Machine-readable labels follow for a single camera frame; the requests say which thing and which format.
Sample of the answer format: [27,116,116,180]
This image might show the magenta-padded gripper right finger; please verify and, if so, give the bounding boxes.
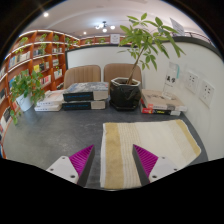
[131,143,179,187]

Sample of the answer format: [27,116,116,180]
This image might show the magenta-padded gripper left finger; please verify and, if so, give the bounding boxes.
[45,143,96,187]

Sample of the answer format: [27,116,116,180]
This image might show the cream and yellow striped towel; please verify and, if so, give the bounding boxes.
[99,119,202,190]

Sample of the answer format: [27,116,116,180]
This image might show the red and black book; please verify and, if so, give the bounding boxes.
[139,99,182,117]

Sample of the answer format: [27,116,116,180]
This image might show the white book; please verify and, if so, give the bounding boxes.
[36,89,66,108]
[33,103,63,112]

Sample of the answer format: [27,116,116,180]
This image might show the beige large book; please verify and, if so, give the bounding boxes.
[141,88,188,112]

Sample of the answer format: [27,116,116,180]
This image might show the ivy plant in white pot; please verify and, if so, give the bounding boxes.
[9,69,46,126]

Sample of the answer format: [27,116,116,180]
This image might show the tall plant in black pot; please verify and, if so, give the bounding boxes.
[109,12,186,111]

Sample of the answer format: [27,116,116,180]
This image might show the clear acrylic sign stand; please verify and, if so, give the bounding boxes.
[162,62,181,99]

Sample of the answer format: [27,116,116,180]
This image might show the tan padded chair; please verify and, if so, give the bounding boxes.
[63,64,102,89]
[103,63,143,91]

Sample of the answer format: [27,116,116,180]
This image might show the orange wooden shelf unit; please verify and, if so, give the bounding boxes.
[0,29,121,159]

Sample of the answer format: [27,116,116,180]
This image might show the white hanging sign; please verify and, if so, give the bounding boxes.
[169,17,186,37]

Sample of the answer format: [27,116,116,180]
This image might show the ceiling chandelier lamp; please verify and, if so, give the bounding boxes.
[94,20,116,33]

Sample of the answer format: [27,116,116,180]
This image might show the recessed ceiling lights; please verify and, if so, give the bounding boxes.
[42,11,88,36]

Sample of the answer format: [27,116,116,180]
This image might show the white wall socket panel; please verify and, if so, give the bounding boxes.
[199,79,216,108]
[185,70,200,95]

